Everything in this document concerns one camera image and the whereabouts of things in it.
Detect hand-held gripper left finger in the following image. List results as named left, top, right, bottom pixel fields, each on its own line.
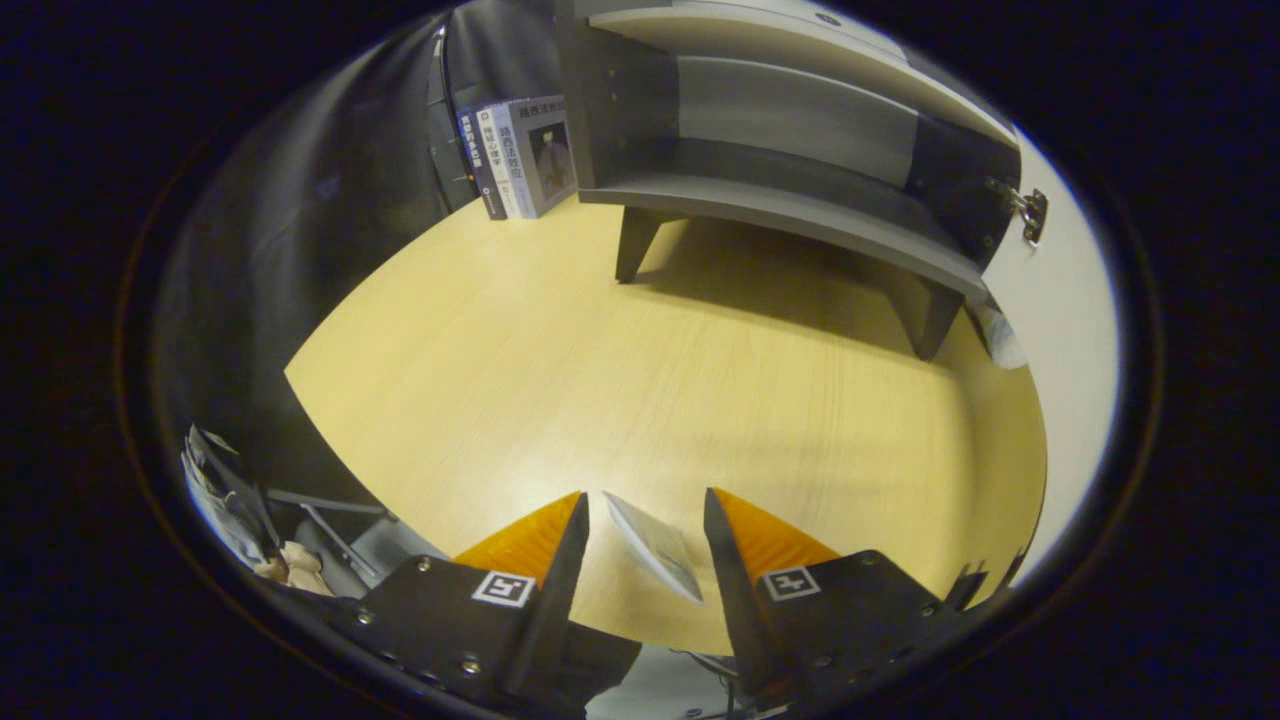
left=330, top=490, right=601, bottom=720

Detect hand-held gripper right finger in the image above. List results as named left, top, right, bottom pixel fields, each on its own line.
left=703, top=487, right=951, bottom=716

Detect clear bottle with blue liquid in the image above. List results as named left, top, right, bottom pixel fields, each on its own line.
left=603, top=490, right=704, bottom=604

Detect beige crumpled object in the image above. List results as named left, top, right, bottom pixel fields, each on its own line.
left=255, top=540, right=336, bottom=599

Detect small white rounded object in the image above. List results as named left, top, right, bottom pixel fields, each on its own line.
left=968, top=300, right=1031, bottom=371

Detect grey cabinet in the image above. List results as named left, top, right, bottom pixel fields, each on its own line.
left=555, top=0, right=1026, bottom=361

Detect black backdrop cloth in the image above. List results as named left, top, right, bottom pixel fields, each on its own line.
left=150, top=0, right=581, bottom=501

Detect white spine book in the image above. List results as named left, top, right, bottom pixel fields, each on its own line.
left=475, top=100, right=531, bottom=221

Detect dark blue book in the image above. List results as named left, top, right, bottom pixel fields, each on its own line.
left=457, top=105, right=506, bottom=221

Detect pale blue cover book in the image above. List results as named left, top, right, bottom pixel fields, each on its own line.
left=505, top=95, right=581, bottom=219

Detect metal door hinge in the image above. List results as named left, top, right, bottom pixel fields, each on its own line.
left=985, top=175, right=1051, bottom=246

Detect grey metal frame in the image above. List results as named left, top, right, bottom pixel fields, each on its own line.
left=265, top=485, right=401, bottom=581

